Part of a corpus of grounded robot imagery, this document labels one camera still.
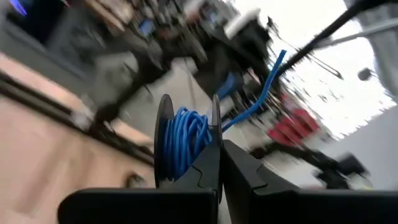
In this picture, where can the red storage rack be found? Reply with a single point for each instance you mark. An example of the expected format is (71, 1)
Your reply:
(292, 127)

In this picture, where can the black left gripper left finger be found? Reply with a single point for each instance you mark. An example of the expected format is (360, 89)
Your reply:
(140, 208)

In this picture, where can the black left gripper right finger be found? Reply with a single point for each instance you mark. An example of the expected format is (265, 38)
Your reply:
(311, 208)

